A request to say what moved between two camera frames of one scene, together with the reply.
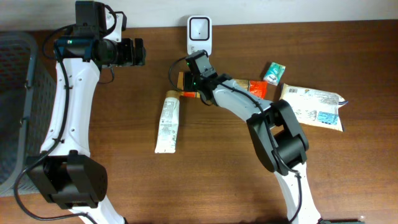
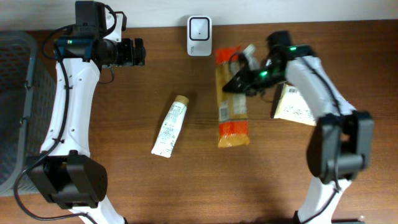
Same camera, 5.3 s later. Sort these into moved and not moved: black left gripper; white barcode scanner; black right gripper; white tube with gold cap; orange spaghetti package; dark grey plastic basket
Moved: white tube with gold cap; black right gripper; orange spaghetti package
Not moved: white barcode scanner; black left gripper; dark grey plastic basket
